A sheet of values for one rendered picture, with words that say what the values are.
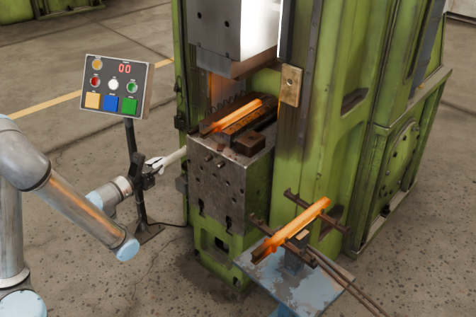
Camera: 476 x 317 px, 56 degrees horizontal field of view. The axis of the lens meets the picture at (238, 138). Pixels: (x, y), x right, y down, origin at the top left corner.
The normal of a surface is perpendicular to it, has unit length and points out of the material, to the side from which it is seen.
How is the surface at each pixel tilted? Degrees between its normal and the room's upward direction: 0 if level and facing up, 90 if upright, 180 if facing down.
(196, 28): 90
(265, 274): 0
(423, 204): 0
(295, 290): 0
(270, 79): 90
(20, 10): 90
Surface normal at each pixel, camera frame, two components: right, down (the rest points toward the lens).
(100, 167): 0.02, -0.82
